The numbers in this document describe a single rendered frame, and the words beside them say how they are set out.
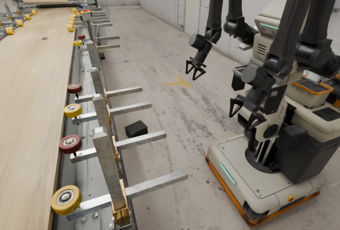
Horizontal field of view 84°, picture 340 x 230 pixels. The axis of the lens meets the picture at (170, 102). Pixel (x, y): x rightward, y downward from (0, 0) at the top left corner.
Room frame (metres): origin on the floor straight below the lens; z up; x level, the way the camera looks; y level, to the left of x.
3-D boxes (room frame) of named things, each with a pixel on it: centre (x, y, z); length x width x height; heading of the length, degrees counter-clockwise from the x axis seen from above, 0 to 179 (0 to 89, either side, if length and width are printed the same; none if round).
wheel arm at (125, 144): (0.62, 0.23, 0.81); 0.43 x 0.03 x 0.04; 111
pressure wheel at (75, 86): (1.02, 0.59, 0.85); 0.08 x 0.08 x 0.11
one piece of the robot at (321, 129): (1.02, -0.82, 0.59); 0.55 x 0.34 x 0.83; 21
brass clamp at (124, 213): (0.36, 0.18, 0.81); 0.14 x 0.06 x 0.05; 21
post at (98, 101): (0.57, 0.26, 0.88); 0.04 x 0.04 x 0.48; 21
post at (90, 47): (1.03, 0.44, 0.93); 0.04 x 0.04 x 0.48; 21
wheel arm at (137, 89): (1.09, 0.40, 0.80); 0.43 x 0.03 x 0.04; 111
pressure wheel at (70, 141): (0.55, 0.41, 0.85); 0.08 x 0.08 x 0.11
